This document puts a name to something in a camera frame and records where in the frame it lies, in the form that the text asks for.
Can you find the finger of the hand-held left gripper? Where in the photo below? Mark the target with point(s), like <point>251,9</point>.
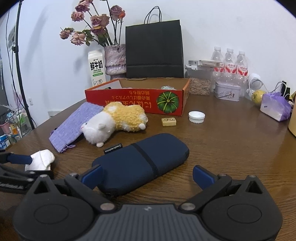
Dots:
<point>27,175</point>
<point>19,158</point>

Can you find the blue packet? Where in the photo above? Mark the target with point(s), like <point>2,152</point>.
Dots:
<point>3,141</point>

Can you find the small white fan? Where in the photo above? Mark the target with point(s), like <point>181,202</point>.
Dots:
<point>254,82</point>

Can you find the white tissue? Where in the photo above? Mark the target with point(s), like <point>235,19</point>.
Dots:
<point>41,160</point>

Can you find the clear jar of nuts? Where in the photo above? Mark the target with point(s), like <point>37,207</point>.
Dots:
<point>199,85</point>

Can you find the white plastic bottle cap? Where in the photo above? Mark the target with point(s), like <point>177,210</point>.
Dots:
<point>196,117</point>

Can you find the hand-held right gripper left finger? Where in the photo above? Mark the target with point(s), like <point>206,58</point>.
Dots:
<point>93,176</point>

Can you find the beige container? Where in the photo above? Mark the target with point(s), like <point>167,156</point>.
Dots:
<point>292,120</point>

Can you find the clear plastic wrapper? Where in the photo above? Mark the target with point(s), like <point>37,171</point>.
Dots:
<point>168,87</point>

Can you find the red cardboard box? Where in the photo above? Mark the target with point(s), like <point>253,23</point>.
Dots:
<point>138,102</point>

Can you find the dried pink roses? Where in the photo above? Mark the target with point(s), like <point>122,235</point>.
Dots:
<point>99,20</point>

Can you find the yellow white hamster plush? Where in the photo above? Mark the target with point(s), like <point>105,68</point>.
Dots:
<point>115,120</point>

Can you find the pink cup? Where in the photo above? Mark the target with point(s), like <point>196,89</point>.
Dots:
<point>5,128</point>

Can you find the black light stand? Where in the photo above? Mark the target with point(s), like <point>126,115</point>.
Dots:
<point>20,69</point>

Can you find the purple plastic bag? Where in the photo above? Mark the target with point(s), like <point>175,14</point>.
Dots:
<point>276,106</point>

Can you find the yellow-green apple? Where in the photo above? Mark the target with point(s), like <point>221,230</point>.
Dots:
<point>257,97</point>

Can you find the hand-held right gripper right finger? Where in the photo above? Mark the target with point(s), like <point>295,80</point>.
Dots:
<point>203,177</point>

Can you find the white milk carton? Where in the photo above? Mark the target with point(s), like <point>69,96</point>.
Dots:
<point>97,69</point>

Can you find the black paper bag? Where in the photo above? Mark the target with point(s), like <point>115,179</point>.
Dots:
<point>153,46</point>

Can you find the navy blue zipper case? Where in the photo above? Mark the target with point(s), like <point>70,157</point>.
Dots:
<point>138,162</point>

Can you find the cream mahjong tile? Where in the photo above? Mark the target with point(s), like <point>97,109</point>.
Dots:
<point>169,122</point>

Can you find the grey tin box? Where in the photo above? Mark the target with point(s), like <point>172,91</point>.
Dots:
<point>226,91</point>

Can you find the purple knitted pouch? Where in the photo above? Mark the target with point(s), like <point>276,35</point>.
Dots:
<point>71,127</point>

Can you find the clear water bottle red label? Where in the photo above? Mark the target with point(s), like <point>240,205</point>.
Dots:
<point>229,60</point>
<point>242,67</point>
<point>217,55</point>

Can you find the purple ceramic vase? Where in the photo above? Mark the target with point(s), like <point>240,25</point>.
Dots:
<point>115,62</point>

